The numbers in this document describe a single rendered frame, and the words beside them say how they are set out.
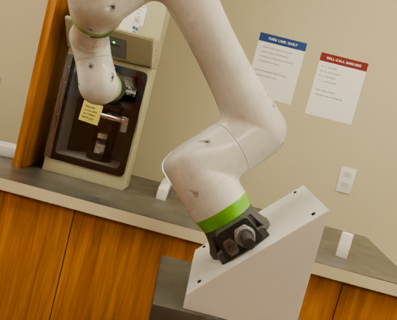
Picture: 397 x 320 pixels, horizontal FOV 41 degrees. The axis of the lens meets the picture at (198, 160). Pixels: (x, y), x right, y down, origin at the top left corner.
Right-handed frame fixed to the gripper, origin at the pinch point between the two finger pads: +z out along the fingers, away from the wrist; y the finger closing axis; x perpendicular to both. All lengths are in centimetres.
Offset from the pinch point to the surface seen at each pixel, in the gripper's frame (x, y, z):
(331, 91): -21, -77, 58
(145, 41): -17.8, -2.0, 4.7
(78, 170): 34.2, 13.4, 15.1
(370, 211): 26, -108, 58
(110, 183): 35.9, 0.4, 15.1
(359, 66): -34, -86, 58
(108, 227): 44.7, -8.0, -11.9
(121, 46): -14.4, 6.8, 7.9
